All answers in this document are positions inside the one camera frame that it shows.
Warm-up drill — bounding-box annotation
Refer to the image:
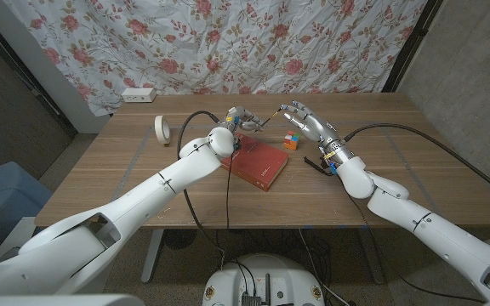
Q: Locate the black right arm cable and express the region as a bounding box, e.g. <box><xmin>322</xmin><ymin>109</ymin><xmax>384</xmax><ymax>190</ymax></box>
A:
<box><xmin>343</xmin><ymin>122</ymin><xmax>490</xmax><ymax>204</ymax></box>

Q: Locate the black mechanical pencil yellow label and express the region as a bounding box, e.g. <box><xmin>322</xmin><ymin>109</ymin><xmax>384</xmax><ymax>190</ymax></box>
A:
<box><xmin>254</xmin><ymin>108</ymin><xmax>282</xmax><ymax>133</ymax></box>

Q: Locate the red hardcover book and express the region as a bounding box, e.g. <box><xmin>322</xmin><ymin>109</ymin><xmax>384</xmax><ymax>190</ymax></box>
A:
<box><xmin>221</xmin><ymin>132</ymin><xmax>290</xmax><ymax>192</ymax></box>

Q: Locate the black backdrop pole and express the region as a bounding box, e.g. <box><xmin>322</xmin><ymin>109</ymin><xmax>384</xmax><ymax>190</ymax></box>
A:
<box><xmin>381</xmin><ymin>0</ymin><xmax>444</xmax><ymax>94</ymax></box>

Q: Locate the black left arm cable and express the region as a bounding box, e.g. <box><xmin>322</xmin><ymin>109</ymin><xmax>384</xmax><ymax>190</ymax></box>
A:
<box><xmin>177</xmin><ymin>110</ymin><xmax>229</xmax><ymax>269</ymax></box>

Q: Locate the black strap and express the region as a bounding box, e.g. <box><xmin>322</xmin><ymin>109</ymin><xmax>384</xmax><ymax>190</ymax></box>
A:
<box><xmin>303</xmin><ymin>156</ymin><xmax>334</xmax><ymax>177</ymax></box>

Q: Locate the floral backdrop cloth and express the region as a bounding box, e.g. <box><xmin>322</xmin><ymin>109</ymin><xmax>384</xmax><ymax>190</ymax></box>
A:
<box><xmin>2</xmin><ymin>0</ymin><xmax>429</xmax><ymax>116</ymax></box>

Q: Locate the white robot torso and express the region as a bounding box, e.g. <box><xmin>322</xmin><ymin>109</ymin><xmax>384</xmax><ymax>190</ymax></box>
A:
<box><xmin>0</xmin><ymin>293</ymin><xmax>146</xmax><ymax>306</ymax></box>

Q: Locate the white power strip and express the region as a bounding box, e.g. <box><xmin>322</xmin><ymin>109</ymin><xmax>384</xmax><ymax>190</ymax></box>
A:
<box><xmin>121</xmin><ymin>87</ymin><xmax>157</xmax><ymax>104</ymax></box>

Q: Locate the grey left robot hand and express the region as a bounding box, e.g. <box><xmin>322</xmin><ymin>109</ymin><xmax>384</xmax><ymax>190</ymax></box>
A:
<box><xmin>218</xmin><ymin>105</ymin><xmax>266</xmax><ymax>133</ymax></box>

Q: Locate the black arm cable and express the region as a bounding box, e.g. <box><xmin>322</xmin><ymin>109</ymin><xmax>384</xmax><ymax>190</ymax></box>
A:
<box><xmin>177</xmin><ymin>110</ymin><xmax>229</xmax><ymax>269</ymax></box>
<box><xmin>343</xmin><ymin>122</ymin><xmax>490</xmax><ymax>204</ymax></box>

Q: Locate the small Rubik's cube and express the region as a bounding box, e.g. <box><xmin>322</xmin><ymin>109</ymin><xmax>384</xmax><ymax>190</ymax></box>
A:
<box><xmin>283</xmin><ymin>130</ymin><xmax>301</xmax><ymax>151</ymax></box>

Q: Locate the white table leg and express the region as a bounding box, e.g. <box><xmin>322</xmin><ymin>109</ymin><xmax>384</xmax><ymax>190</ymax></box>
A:
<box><xmin>357</xmin><ymin>227</ymin><xmax>385</xmax><ymax>285</ymax></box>
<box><xmin>140</xmin><ymin>229</ymin><xmax>165</xmax><ymax>285</ymax></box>

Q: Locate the black round fan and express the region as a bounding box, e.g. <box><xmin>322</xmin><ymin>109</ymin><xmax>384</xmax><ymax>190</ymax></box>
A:
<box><xmin>162</xmin><ymin>229</ymin><xmax>197</xmax><ymax>250</ymax></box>

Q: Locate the masking tape roll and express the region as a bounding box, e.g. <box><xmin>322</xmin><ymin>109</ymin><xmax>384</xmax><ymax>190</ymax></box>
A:
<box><xmin>154</xmin><ymin>115</ymin><xmax>172</xmax><ymax>145</ymax></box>

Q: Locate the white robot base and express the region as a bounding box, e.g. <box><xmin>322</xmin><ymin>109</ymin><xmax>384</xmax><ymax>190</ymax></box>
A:
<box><xmin>202</xmin><ymin>253</ymin><xmax>326</xmax><ymax>306</ymax></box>

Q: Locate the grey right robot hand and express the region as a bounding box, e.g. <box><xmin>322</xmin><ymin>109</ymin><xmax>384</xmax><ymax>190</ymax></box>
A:
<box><xmin>281</xmin><ymin>100</ymin><xmax>355</xmax><ymax>165</ymax></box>

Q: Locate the blue plastic bin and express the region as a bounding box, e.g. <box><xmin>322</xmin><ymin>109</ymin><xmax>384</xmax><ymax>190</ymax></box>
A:
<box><xmin>0</xmin><ymin>161</ymin><xmax>54</xmax><ymax>252</ymax></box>

